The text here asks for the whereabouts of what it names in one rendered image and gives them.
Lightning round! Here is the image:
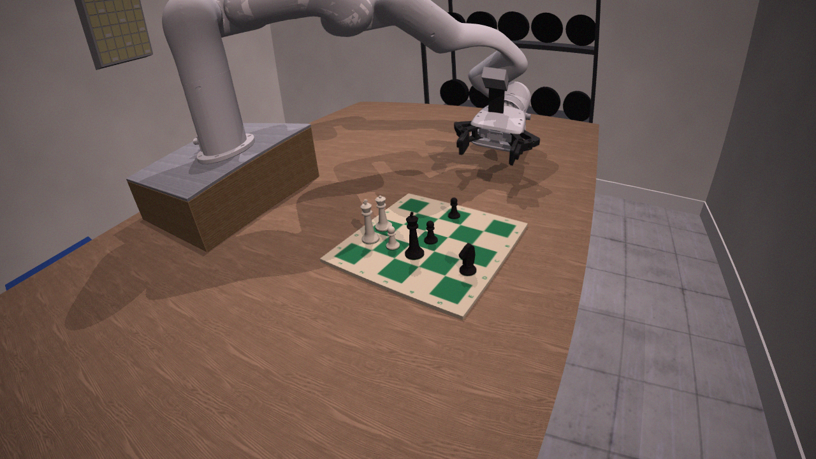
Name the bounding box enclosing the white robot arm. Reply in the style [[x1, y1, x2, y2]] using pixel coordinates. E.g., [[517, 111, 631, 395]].
[[162, 0, 531, 164]]

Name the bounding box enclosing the black pawn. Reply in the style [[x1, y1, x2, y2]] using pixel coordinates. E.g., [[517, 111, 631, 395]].
[[424, 221, 438, 245], [448, 198, 460, 219]]

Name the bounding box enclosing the white chess piece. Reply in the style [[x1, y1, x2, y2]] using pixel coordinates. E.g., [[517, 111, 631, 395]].
[[361, 200, 379, 244], [375, 196, 392, 232]]

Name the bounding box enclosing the white pawn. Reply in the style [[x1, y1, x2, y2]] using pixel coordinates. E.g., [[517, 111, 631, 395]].
[[386, 226, 400, 251]]

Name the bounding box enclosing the green and cream chessboard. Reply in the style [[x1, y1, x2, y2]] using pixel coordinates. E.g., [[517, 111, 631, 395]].
[[320, 194, 528, 320]]

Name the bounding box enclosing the black knight chess piece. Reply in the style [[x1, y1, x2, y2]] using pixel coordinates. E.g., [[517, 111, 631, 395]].
[[459, 243, 477, 276]]

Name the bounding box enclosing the black chess king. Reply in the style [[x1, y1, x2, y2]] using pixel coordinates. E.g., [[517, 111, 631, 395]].
[[405, 212, 425, 260]]

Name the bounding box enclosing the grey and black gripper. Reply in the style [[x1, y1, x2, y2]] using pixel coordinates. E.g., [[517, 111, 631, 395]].
[[454, 99, 540, 166]]

